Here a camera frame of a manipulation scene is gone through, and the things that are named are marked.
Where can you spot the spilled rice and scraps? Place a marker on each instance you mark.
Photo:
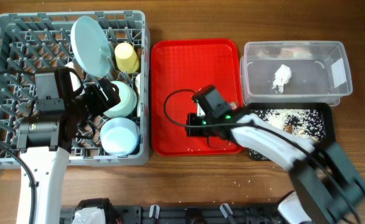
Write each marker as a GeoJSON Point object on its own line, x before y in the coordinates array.
{"type": "Point", "coordinates": [304, 123]}

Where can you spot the black tray bin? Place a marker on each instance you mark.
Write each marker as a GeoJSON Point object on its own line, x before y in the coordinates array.
{"type": "Point", "coordinates": [322, 107]}

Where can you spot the white napkin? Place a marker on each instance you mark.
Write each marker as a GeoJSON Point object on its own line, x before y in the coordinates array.
{"type": "Point", "coordinates": [281, 78]}

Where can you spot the grey dishwasher rack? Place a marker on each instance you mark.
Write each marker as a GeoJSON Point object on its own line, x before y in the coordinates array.
{"type": "Point", "coordinates": [33, 41]}

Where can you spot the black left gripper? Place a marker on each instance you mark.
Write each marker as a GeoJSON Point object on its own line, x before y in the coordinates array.
{"type": "Point", "coordinates": [101, 104]}

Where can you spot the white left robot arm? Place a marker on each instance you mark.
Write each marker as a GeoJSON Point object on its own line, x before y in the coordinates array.
{"type": "Point", "coordinates": [45, 139]}

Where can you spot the light blue plate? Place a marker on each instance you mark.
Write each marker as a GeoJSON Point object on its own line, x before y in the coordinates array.
{"type": "Point", "coordinates": [90, 46]}

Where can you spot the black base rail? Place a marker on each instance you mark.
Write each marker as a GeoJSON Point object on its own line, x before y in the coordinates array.
{"type": "Point", "coordinates": [258, 213]}

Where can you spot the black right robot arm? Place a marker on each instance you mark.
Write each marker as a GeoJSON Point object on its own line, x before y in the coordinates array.
{"type": "Point", "coordinates": [327, 186]}

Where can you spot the red snack wrapper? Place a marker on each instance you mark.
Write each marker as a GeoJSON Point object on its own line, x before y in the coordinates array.
{"type": "Point", "coordinates": [233, 105]}

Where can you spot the yellow plastic cup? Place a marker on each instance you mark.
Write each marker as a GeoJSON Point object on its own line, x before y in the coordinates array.
{"type": "Point", "coordinates": [126, 58]}

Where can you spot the light blue food bowl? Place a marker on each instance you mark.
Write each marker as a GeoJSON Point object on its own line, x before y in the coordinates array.
{"type": "Point", "coordinates": [119, 136]}

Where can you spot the clear plastic bin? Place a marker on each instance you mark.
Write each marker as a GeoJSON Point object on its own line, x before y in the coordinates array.
{"type": "Point", "coordinates": [320, 71]}

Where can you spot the red plastic tray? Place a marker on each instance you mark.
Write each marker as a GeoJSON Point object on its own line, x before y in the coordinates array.
{"type": "Point", "coordinates": [178, 67]}

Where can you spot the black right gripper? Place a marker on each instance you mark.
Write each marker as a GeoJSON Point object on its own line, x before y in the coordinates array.
{"type": "Point", "coordinates": [193, 131]}

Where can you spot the white plastic fork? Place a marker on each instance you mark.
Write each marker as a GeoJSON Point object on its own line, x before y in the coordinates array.
{"type": "Point", "coordinates": [138, 93]}

